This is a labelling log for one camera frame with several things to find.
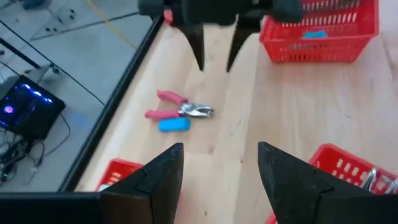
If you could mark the red plastic basket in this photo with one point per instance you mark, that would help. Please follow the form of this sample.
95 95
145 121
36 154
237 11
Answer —
317 49
339 161
119 169

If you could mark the blue eraser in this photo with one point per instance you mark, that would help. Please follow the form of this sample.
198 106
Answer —
314 34
174 124

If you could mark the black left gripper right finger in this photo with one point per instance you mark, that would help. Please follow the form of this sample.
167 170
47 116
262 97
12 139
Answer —
298 199

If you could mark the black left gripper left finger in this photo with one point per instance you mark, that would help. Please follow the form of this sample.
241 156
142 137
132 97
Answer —
149 199

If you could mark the black aluminium table frame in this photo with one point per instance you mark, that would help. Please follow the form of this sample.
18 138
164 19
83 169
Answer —
112 105

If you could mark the black wheeled cart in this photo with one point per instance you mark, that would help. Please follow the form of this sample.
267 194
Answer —
18 53

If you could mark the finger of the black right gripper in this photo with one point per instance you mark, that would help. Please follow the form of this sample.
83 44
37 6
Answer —
196 43
239 43

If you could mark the grey bolted floor plate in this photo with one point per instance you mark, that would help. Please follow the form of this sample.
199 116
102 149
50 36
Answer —
59 23

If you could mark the computer case with blue lights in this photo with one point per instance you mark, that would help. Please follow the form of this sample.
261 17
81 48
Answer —
31 109

